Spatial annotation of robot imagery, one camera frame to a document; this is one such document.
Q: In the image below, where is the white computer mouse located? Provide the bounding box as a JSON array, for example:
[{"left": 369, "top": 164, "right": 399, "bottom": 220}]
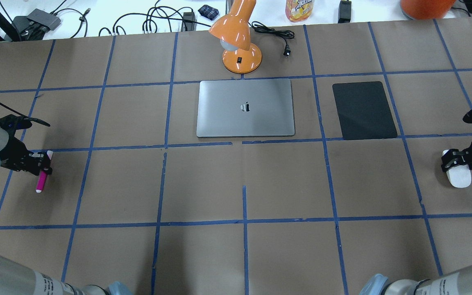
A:
[{"left": 441, "top": 149, "right": 472, "bottom": 188}]

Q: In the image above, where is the dark blue small pouch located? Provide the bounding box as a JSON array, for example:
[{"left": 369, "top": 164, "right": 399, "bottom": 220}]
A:
[{"left": 198, "top": 5, "right": 220, "bottom": 21}]

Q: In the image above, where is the black power adapter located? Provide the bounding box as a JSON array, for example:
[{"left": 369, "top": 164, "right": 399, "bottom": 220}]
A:
[{"left": 337, "top": 0, "right": 352, "bottom": 24}]

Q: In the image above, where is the yellow drink bottle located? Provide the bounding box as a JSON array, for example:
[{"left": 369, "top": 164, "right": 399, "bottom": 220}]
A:
[{"left": 285, "top": 0, "right": 314, "bottom": 23}]

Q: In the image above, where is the orange bucket with lid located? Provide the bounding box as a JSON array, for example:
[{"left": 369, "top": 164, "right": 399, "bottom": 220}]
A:
[{"left": 399, "top": 0, "right": 455, "bottom": 20}]

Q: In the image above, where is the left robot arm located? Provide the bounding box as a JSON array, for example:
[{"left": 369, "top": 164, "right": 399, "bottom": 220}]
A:
[{"left": 0, "top": 114, "right": 131, "bottom": 295}]

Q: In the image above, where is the grey usb hub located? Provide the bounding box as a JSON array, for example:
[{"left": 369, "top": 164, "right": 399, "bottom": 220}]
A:
[{"left": 26, "top": 8, "right": 61, "bottom": 30}]

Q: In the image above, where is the silver laptop notebook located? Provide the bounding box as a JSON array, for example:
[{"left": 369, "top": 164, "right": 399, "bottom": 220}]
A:
[{"left": 195, "top": 78, "right": 295, "bottom": 138}]

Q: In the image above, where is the orange desk lamp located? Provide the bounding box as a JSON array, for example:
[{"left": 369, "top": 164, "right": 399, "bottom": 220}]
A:
[{"left": 209, "top": 0, "right": 262, "bottom": 74}]

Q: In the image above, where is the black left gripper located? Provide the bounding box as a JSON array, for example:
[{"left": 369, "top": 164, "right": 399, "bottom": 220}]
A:
[{"left": 0, "top": 136, "right": 53, "bottom": 175}]

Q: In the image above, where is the pink marker pen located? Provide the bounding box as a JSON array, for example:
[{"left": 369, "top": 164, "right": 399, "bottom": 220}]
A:
[{"left": 36, "top": 150, "right": 54, "bottom": 193}]

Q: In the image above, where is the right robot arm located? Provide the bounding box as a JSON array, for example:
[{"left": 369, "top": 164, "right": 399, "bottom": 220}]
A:
[{"left": 340, "top": 136, "right": 472, "bottom": 294}]

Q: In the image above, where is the lamp power cable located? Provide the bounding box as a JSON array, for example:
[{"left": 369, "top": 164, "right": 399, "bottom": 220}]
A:
[{"left": 250, "top": 21, "right": 295, "bottom": 58}]

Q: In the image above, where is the black mousepad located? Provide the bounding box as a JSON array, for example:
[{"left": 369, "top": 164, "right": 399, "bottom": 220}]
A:
[{"left": 333, "top": 82, "right": 397, "bottom": 140}]

